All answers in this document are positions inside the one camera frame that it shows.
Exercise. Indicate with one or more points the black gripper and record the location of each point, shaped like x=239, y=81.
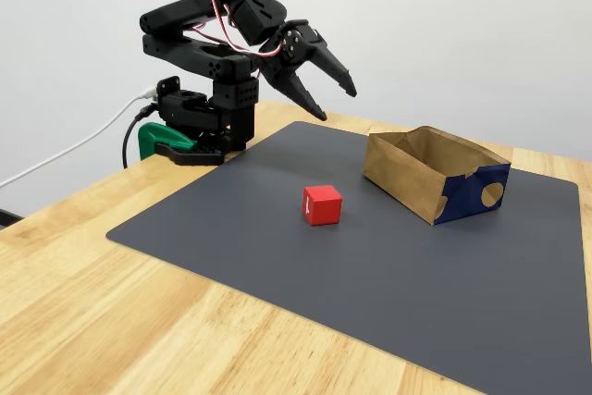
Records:
x=302, y=49

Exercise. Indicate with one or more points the red cube with white mark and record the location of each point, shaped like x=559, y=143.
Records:
x=326, y=205

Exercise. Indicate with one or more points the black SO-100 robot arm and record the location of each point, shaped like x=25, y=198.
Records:
x=185, y=11

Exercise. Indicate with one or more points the brown paper box, blue end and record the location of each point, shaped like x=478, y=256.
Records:
x=398, y=173

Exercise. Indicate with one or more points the green table clamp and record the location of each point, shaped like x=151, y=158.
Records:
x=152, y=136

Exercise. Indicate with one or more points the dark gray rectangular mat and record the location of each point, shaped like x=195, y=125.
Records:
x=324, y=284

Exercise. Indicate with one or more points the black furniture edge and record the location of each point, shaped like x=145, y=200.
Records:
x=9, y=218

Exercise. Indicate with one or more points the black controller board mount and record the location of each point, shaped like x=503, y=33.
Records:
x=167, y=87

